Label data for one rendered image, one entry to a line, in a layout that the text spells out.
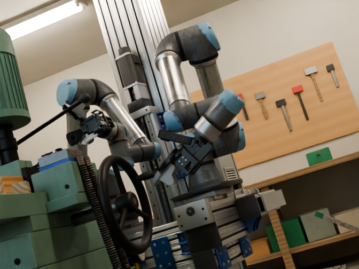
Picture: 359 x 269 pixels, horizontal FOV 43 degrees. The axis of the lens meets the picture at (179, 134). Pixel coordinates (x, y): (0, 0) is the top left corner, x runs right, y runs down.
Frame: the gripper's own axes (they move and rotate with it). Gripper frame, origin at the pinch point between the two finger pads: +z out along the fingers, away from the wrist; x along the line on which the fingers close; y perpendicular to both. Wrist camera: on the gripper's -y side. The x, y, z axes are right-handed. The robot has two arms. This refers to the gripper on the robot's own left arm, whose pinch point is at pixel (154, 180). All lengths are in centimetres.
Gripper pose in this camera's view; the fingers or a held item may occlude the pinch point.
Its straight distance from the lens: 139.0
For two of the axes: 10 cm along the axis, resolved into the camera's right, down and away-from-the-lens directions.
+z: -6.4, 7.6, 1.3
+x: 3.0, 0.9, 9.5
